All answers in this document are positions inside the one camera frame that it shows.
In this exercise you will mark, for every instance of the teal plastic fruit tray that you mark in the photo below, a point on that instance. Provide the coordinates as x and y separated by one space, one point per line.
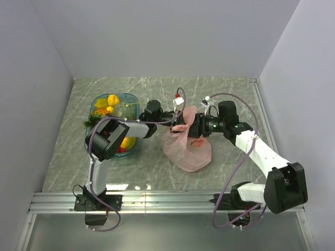
105 130

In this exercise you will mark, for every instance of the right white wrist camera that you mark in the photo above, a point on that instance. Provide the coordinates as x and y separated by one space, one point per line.
207 104

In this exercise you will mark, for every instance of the netted cantaloupe melon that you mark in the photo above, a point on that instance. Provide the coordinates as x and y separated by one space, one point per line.
125 110

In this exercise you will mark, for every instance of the pink plastic bag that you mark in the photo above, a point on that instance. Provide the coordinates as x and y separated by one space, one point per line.
188 153

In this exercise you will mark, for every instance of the green pineapple crown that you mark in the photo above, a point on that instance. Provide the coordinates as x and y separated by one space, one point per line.
92 121

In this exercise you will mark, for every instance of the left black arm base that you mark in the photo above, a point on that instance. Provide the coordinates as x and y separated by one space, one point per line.
95 212

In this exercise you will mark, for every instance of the small yellow knobbly fruit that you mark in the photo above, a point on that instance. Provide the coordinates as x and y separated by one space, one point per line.
113 100

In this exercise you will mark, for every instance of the yellow star fruit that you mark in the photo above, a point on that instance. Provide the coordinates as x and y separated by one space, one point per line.
101 103

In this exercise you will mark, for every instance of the aluminium mounting rail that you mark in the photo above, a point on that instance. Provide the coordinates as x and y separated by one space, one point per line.
137 201

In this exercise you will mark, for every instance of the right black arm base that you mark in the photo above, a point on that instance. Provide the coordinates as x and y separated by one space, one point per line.
227 203

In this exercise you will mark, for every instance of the orange pineapple body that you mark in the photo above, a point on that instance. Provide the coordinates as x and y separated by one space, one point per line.
100 112

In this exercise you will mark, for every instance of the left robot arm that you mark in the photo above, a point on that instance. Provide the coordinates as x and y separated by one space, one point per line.
144 127

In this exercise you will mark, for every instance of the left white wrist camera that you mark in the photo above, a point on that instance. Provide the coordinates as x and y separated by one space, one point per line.
177 101

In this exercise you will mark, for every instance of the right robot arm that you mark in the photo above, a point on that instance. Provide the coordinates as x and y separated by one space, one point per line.
285 186

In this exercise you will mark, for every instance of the orange mango at tray bottom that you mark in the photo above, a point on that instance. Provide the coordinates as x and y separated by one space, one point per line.
128 143

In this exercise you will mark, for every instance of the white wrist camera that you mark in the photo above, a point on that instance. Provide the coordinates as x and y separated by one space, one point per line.
177 101
207 104

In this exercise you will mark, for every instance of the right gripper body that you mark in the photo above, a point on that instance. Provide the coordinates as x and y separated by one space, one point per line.
210 125

